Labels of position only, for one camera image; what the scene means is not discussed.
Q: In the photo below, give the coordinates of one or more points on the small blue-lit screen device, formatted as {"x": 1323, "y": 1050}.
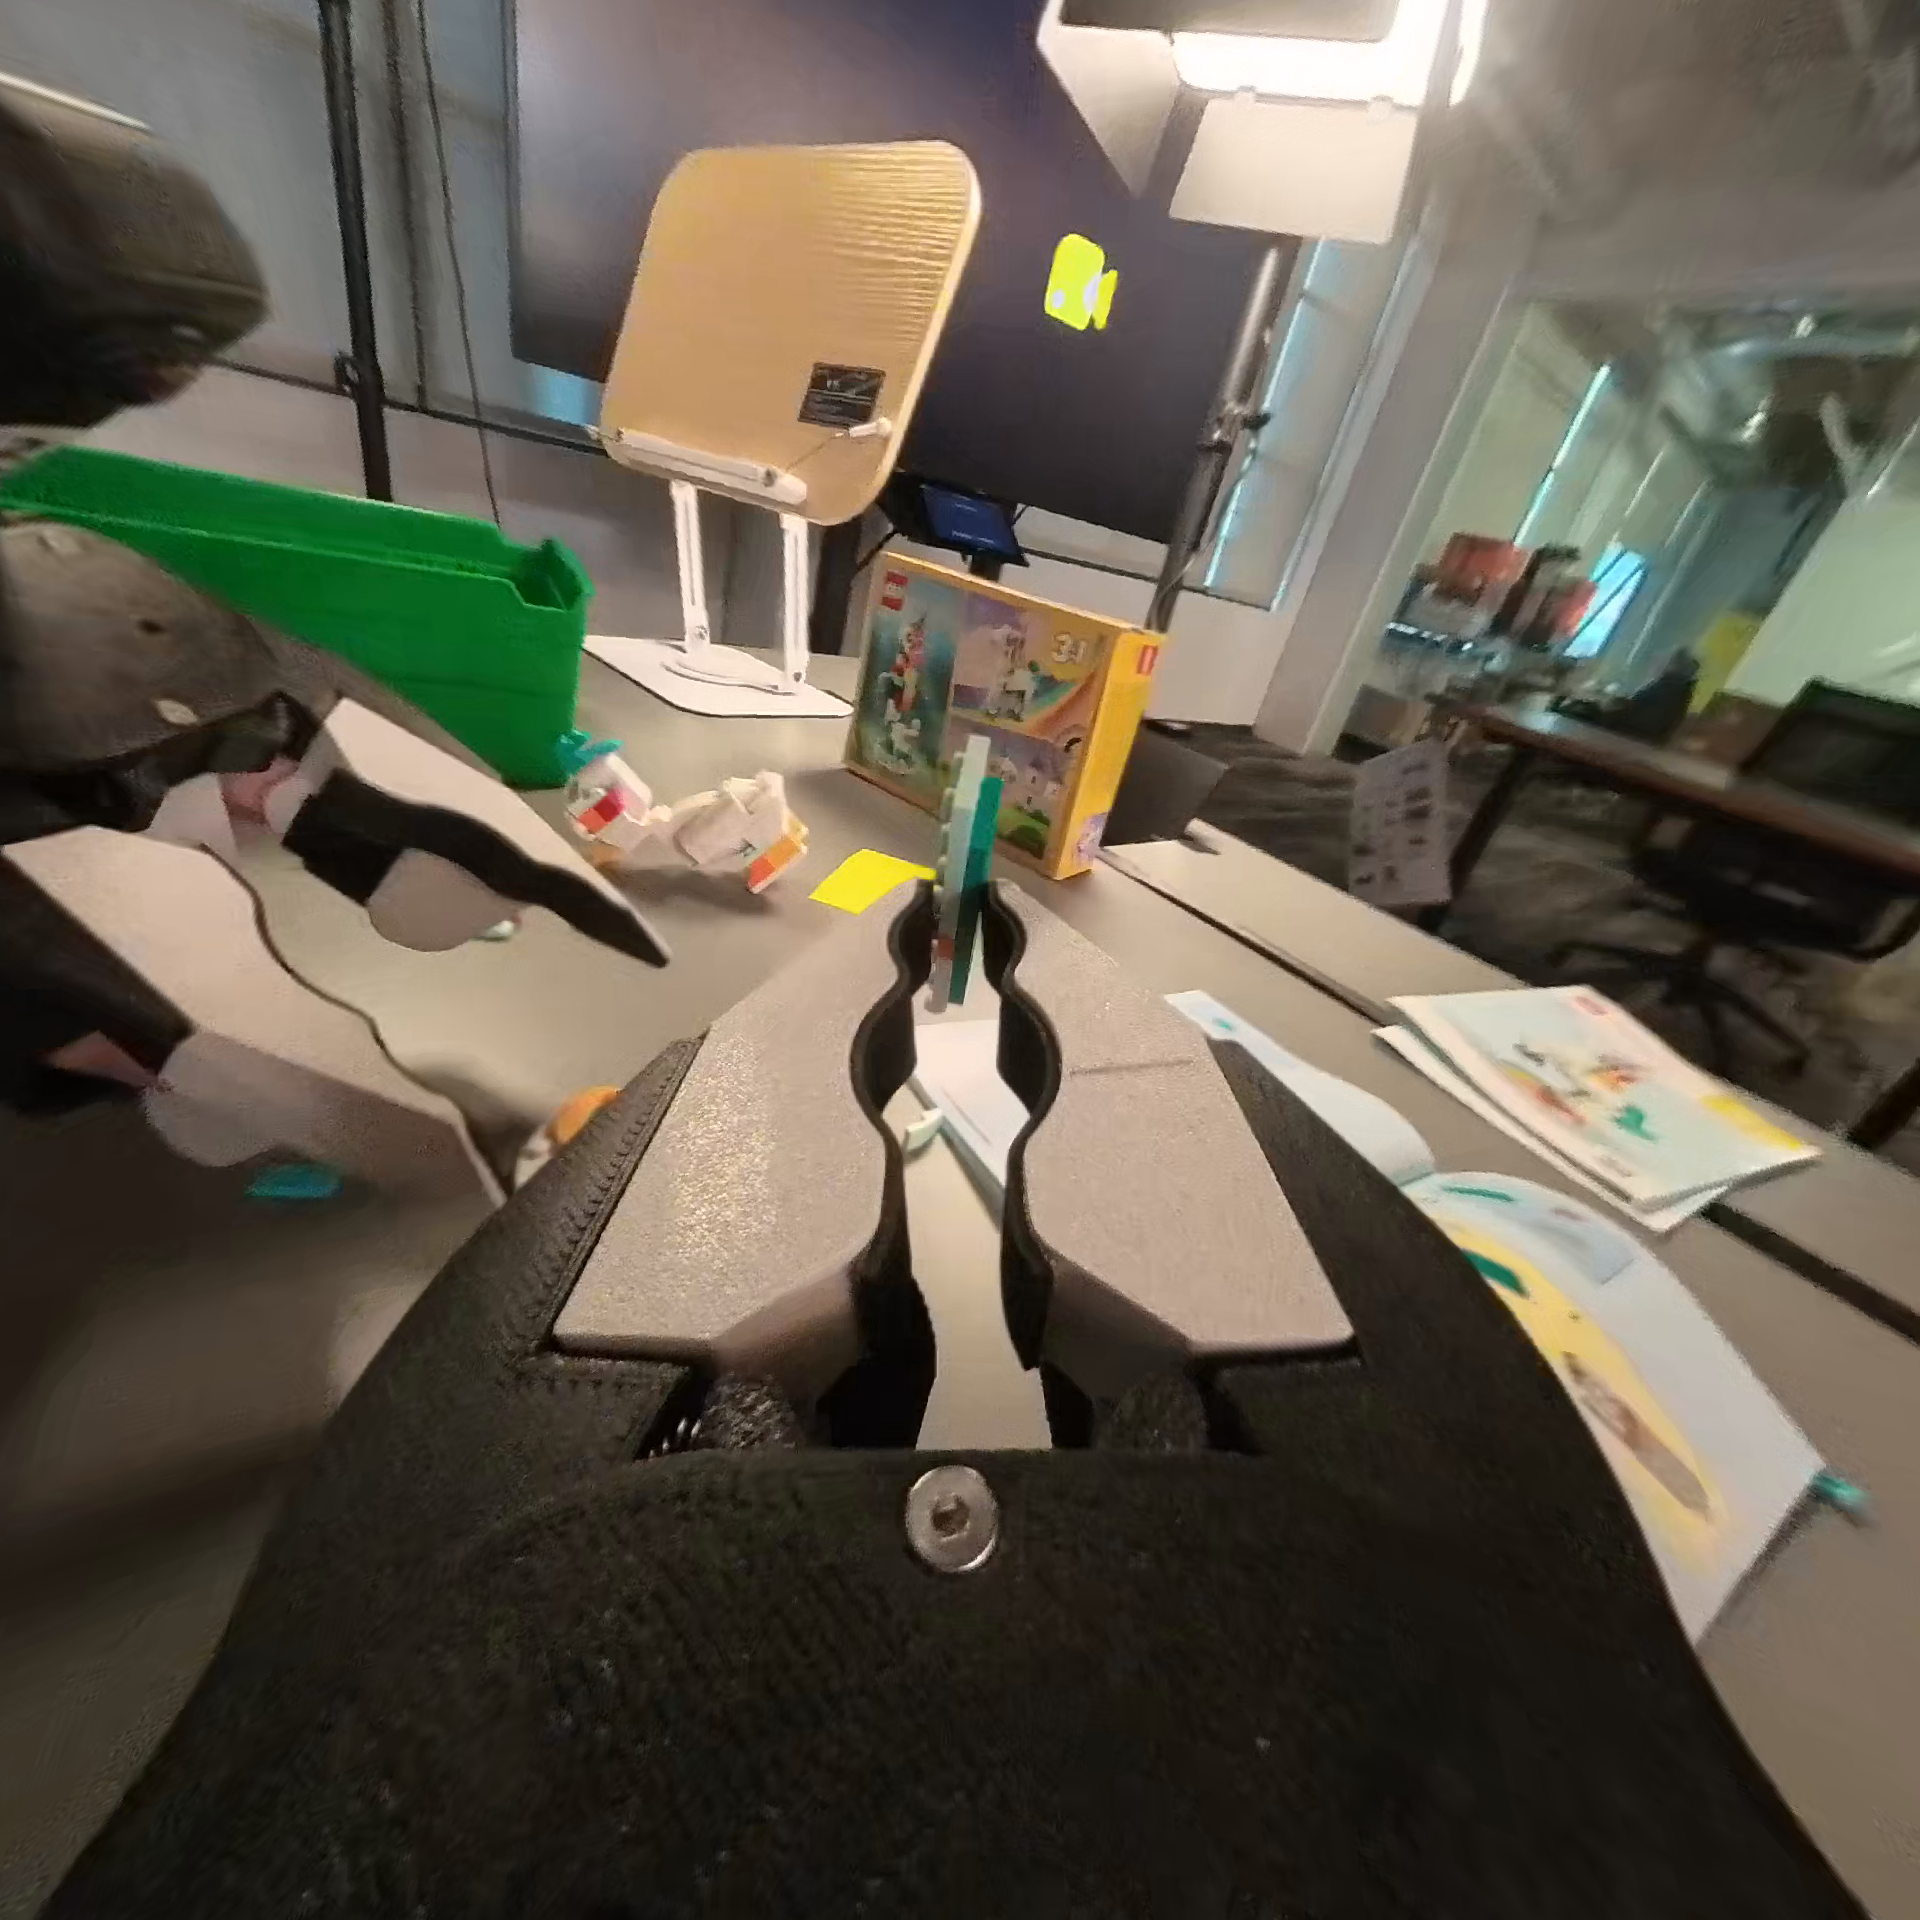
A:
{"x": 970, "y": 522}

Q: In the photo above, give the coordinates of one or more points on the round rainbow lego plate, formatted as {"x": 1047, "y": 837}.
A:
{"x": 579, "y": 1115}

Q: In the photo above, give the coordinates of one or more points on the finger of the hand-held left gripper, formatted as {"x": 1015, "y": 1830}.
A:
{"x": 451, "y": 796}
{"x": 316, "y": 1066}

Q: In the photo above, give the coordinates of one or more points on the white printed paper sheet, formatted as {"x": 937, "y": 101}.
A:
{"x": 1402, "y": 826}

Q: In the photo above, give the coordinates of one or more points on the mint comb-shaped lego piece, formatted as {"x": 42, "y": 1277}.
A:
{"x": 918, "y": 1128}

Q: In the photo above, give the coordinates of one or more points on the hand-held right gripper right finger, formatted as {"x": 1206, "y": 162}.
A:
{"x": 1185, "y": 1202}

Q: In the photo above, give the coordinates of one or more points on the teal orange white lego strip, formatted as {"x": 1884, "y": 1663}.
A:
{"x": 967, "y": 886}

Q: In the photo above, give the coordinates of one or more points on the yellow lego set box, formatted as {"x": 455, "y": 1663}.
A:
{"x": 1005, "y": 704}

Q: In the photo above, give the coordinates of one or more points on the brown office table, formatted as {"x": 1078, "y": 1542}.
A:
{"x": 1651, "y": 773}

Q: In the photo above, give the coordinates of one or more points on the yellow paper note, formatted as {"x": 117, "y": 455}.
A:
{"x": 863, "y": 884}

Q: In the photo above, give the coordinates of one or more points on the small teal lego piece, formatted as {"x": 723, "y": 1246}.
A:
{"x": 1838, "y": 1492}

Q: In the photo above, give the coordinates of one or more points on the wooden book stand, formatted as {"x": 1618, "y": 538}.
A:
{"x": 780, "y": 330}

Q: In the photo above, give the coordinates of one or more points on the white studio light panel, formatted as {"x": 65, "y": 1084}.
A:
{"x": 1291, "y": 181}

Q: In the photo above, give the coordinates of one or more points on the large dark display screen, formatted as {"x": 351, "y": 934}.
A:
{"x": 1020, "y": 390}

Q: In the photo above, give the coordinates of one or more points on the teal lego tile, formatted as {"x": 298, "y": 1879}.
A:
{"x": 293, "y": 1180}

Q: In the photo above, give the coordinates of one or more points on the closed lego instruction booklet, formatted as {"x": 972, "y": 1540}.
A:
{"x": 1589, "y": 1096}

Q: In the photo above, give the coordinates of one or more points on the open lego instruction booklet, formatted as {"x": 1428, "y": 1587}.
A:
{"x": 1651, "y": 1350}

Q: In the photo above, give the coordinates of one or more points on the white lego unicorn model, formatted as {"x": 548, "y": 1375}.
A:
{"x": 706, "y": 826}

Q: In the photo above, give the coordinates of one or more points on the black office chair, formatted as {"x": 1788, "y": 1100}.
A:
{"x": 1801, "y": 811}

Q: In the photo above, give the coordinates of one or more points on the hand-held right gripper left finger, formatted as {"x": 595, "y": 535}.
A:
{"x": 721, "y": 1202}

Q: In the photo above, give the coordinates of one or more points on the green plastic bin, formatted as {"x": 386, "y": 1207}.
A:
{"x": 377, "y": 599}

